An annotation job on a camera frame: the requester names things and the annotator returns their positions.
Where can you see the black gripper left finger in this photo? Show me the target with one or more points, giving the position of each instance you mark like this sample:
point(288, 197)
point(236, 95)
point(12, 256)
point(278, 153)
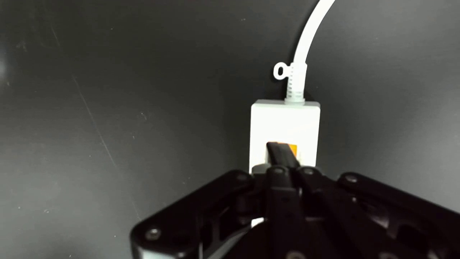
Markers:
point(282, 210)

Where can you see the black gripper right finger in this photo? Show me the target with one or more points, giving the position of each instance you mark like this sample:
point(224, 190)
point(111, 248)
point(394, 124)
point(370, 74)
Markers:
point(374, 210)

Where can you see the white power strip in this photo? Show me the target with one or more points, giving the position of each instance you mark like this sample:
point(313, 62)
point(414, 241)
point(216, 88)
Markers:
point(285, 123)

